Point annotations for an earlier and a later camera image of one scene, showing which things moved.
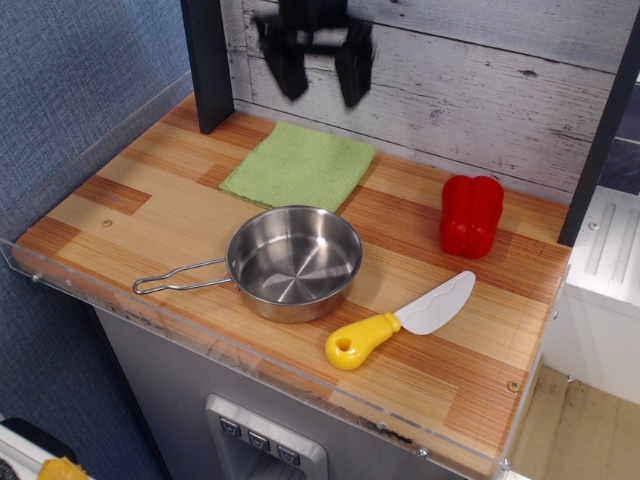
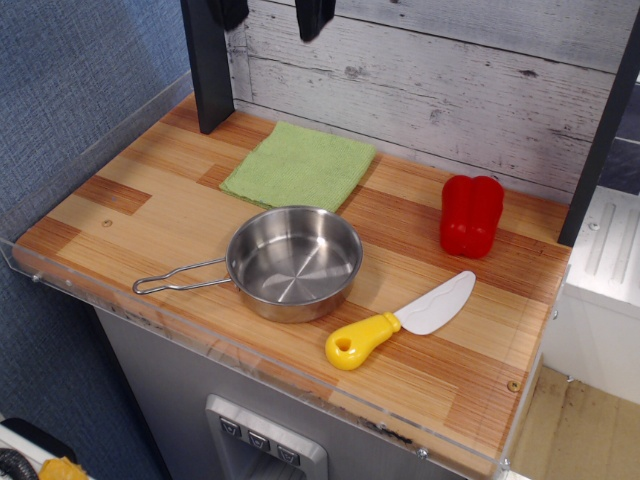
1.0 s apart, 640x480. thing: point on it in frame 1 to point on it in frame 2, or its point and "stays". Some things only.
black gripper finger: [285, 52] to [228, 13]
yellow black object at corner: [30, 453] stays
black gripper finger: [353, 61] to [313, 16]
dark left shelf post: [209, 61] stays
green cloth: [290, 166] stays
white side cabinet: [595, 341] stays
